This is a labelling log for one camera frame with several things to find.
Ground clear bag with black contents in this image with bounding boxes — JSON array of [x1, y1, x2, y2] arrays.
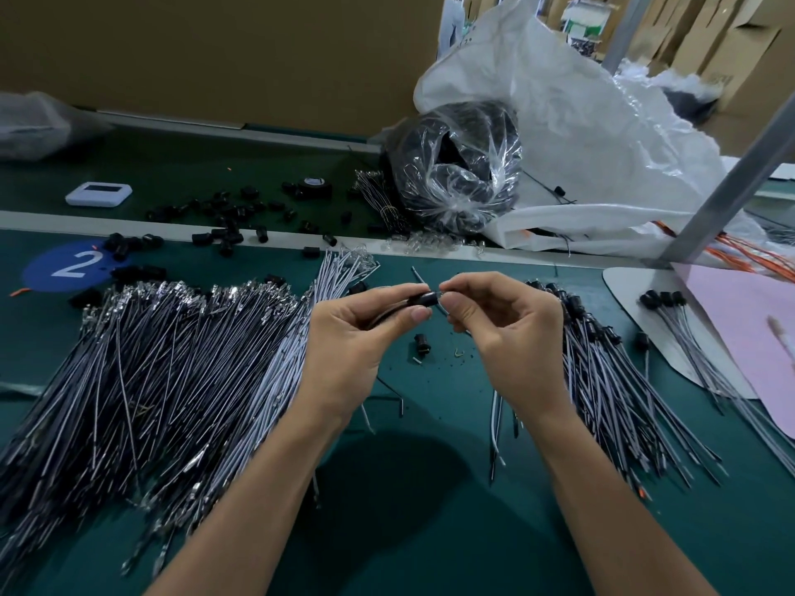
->
[[383, 100, 523, 234]]

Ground blue round number sticker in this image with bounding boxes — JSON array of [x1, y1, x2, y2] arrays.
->
[[21, 238, 126, 293]]

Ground small white timer device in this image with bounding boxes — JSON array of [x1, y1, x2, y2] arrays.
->
[[65, 180, 134, 209]]

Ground white pen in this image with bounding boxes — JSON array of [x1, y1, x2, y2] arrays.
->
[[766, 316, 795, 365]]

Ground pink paper sheet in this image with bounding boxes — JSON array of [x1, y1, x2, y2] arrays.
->
[[674, 264, 795, 440]]

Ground person's left hand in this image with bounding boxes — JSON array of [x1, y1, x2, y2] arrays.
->
[[298, 282, 439, 423]]

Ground stack of cardboard boxes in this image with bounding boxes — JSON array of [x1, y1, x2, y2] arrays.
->
[[671, 0, 795, 156]]

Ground grey metal frame post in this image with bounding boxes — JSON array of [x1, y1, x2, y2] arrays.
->
[[656, 93, 795, 268], [600, 0, 658, 75]]

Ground person's left forearm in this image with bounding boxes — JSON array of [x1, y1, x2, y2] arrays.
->
[[147, 397, 355, 596]]

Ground wire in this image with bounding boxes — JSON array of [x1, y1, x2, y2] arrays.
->
[[370, 267, 449, 330]]

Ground pile of grey wires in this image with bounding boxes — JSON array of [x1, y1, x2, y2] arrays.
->
[[0, 248, 383, 579]]

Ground large white plastic sack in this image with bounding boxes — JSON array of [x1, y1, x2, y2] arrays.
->
[[413, 0, 795, 259]]

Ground crumpled clear plastic bag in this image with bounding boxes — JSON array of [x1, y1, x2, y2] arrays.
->
[[0, 90, 113, 162]]

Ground person's right forearm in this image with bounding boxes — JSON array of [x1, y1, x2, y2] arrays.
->
[[522, 397, 720, 596]]

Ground pile of wires with black caps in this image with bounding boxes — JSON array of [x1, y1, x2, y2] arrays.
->
[[488, 281, 728, 497]]

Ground small bundle of capped wires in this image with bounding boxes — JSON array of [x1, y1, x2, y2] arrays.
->
[[638, 290, 795, 477]]

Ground black plastic caps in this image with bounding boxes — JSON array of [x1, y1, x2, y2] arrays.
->
[[68, 182, 374, 305]]

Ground person's right hand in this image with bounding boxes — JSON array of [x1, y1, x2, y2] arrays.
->
[[437, 270, 573, 423]]

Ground bundle of orange wires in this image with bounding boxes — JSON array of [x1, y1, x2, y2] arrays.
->
[[652, 220, 795, 286]]

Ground brown cardboard panel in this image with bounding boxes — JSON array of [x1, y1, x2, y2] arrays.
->
[[0, 0, 446, 142]]

